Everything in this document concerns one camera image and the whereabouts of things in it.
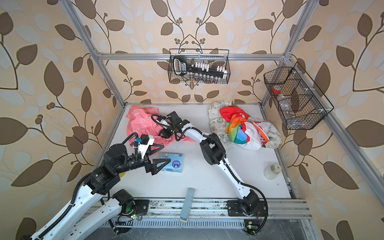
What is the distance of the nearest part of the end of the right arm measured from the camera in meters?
0.82

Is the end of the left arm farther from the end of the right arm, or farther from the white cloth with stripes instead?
the white cloth with stripes

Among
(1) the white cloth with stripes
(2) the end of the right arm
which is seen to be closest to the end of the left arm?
(2) the end of the right arm

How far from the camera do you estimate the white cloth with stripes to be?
2.97 feet

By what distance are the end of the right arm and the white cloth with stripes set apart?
37 cm
